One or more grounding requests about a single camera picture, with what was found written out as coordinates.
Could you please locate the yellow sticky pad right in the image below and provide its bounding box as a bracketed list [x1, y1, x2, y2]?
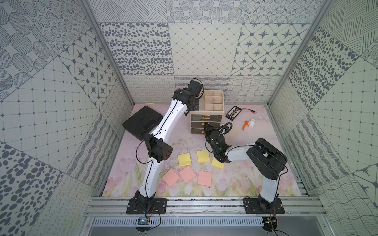
[211, 158, 225, 170]

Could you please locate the pink sticky pad left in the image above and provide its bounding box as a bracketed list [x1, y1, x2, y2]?
[162, 169, 180, 187]

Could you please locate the pink sticky pad right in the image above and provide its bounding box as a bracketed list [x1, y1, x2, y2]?
[197, 171, 212, 187]

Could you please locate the black battery holder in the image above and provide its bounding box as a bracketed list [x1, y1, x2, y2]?
[225, 106, 256, 121]

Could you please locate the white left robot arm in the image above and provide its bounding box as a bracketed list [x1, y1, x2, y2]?
[134, 86, 203, 212]

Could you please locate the yellow sticky pad left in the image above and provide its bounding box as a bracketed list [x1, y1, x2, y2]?
[178, 153, 192, 167]

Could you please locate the white glue bottle orange cap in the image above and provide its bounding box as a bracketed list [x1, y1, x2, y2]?
[242, 119, 256, 131]

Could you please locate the yellow sticky pad middle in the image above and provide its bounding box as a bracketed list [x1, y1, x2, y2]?
[197, 150, 210, 163]

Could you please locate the yellow sticky pad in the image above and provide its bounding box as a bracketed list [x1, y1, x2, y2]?
[197, 150, 210, 163]
[178, 153, 192, 167]
[211, 158, 225, 170]

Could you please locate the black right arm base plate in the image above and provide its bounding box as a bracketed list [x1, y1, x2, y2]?
[243, 197, 285, 215]

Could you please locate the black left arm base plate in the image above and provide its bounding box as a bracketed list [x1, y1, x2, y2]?
[127, 198, 167, 215]

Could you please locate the black plastic tool case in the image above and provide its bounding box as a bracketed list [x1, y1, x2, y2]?
[122, 106, 163, 141]

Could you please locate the beige drawer organizer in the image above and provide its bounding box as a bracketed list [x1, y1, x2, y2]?
[189, 90, 224, 122]

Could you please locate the translucent drawer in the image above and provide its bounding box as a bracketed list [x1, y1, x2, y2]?
[191, 114, 222, 122]
[191, 128, 205, 134]
[191, 122, 220, 128]

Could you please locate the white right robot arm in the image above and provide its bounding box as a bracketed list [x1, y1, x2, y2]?
[204, 123, 288, 212]

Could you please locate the floral pink table mat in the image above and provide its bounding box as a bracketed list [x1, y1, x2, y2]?
[101, 103, 302, 198]

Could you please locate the aluminium mounting rail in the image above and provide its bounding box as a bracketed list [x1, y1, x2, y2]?
[84, 196, 326, 228]

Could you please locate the pink sticky pad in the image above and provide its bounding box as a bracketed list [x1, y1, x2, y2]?
[197, 171, 212, 187]
[162, 169, 180, 187]
[179, 166, 196, 183]

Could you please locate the pink sticky pad middle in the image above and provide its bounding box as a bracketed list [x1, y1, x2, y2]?
[179, 166, 196, 183]

